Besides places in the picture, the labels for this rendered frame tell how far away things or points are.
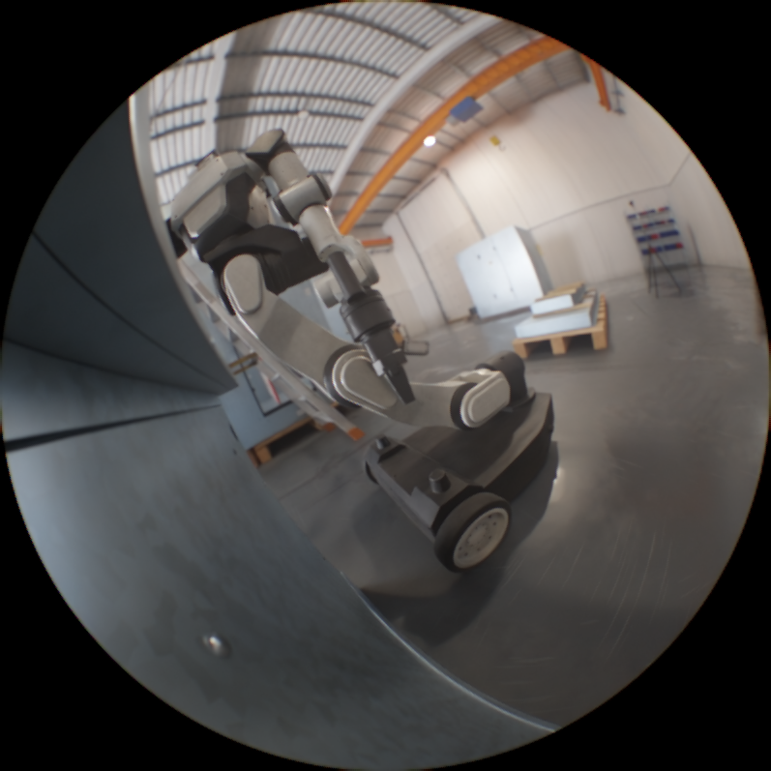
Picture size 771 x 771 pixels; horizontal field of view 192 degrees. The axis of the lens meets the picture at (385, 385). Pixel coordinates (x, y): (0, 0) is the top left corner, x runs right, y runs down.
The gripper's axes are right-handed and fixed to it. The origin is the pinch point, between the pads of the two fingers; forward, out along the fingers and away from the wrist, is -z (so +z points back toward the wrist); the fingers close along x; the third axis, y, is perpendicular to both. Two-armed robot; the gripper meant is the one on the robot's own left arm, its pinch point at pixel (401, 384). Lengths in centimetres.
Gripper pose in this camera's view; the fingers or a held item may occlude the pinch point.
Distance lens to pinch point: 42.5
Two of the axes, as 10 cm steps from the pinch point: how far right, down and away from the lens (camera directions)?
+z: -4.5, -8.9, -0.2
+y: 8.9, -4.5, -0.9
